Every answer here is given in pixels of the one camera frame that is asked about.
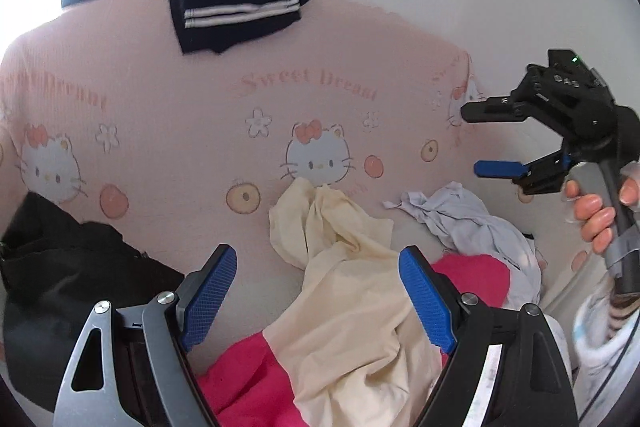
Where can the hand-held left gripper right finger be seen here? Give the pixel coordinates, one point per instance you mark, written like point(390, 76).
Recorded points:
point(427, 297)

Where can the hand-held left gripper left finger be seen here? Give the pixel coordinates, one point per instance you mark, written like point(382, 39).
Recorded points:
point(207, 297)

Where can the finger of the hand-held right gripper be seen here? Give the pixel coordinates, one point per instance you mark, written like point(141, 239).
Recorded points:
point(490, 111)
point(500, 168)

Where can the white shirt with navy trim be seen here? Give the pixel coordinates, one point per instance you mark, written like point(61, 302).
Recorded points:
point(475, 227)

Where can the pink and cream shirt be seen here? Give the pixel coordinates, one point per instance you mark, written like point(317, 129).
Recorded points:
point(350, 307)

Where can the person's right forearm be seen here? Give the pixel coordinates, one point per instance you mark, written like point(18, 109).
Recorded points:
point(590, 332)

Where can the person's right hand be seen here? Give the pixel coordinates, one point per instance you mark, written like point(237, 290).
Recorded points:
point(597, 227)

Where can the black cloth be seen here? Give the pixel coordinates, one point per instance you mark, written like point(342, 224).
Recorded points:
point(65, 267)

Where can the sofa with cat print cover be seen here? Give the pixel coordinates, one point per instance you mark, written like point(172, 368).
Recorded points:
point(175, 117)

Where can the navy garment with white stripes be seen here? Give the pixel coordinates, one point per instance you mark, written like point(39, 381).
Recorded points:
point(225, 22)

